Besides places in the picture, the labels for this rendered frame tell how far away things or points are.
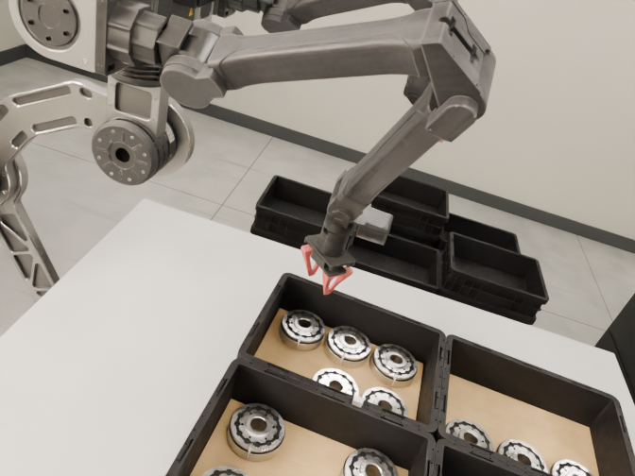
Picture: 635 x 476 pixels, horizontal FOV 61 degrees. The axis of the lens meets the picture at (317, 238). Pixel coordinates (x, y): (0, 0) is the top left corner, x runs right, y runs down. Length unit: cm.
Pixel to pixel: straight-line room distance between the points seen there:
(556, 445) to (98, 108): 124
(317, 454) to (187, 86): 69
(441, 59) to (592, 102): 348
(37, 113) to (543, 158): 343
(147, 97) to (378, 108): 296
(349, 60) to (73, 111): 81
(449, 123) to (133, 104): 70
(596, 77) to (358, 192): 324
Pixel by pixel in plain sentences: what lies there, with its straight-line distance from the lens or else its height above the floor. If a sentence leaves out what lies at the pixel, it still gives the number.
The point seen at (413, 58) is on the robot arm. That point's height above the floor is 156.
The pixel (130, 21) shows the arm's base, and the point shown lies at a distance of 83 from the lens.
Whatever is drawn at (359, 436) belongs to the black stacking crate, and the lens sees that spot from 109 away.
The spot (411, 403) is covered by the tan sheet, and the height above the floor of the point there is 83.
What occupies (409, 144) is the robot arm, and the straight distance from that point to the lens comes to 79.
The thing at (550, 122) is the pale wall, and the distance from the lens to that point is 408.
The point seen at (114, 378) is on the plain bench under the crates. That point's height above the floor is 70.
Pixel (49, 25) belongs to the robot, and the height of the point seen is 144.
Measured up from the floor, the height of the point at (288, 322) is 86.
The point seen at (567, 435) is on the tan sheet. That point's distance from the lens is 140.
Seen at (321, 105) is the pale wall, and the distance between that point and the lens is 405.
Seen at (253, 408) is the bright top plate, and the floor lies 86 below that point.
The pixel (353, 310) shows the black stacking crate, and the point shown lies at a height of 90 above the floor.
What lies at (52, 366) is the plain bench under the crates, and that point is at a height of 70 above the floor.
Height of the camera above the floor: 170
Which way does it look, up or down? 33 degrees down
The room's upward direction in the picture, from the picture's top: 17 degrees clockwise
